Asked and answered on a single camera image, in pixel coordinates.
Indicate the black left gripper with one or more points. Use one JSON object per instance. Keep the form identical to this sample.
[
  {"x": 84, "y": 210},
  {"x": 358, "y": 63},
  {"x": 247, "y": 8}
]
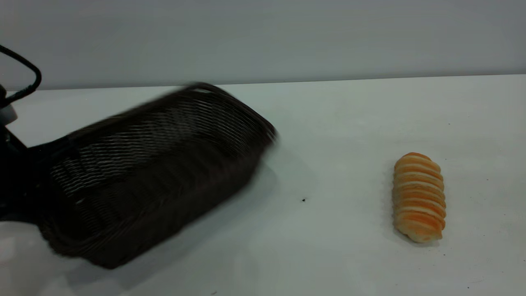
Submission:
[{"x": 12, "y": 181}]

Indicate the black woven wicker basket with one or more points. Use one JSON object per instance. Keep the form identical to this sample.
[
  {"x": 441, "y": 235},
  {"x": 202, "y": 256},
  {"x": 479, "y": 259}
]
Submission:
[{"x": 144, "y": 185}]

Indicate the striped orange bread roll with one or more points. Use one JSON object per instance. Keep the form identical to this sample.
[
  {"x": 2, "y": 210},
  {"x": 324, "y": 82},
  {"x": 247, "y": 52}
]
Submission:
[{"x": 419, "y": 197}]

